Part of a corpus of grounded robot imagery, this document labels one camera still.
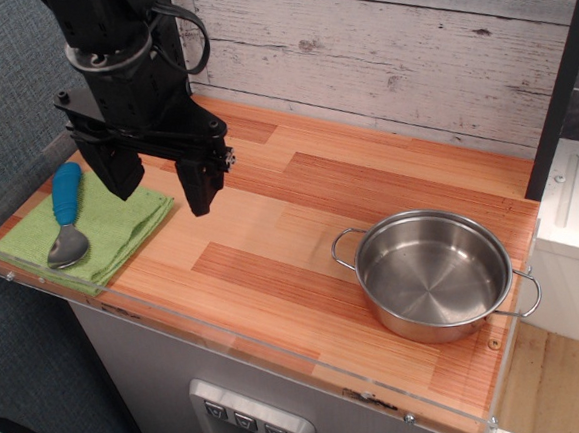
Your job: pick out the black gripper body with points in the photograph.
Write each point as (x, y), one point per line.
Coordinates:
(150, 111)

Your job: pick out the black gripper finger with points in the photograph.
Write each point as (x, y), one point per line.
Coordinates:
(119, 169)
(201, 181)

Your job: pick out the stainless steel pot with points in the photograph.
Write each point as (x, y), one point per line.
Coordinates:
(433, 276)

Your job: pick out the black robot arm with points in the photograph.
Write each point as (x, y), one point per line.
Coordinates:
(108, 36)

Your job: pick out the green folded cloth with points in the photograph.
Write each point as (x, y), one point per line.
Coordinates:
(115, 230)

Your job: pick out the clear acrylic table guard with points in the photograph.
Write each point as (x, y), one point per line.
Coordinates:
(256, 279)

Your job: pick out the grey cabinet with dispenser panel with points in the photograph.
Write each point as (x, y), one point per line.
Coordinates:
(171, 385)

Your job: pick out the white ribbed appliance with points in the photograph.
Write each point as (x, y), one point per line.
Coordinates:
(555, 255)

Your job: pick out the blue handled metal spoon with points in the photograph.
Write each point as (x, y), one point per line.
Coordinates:
(70, 245)

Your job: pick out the dark vertical post right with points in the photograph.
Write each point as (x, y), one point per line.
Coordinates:
(556, 113)

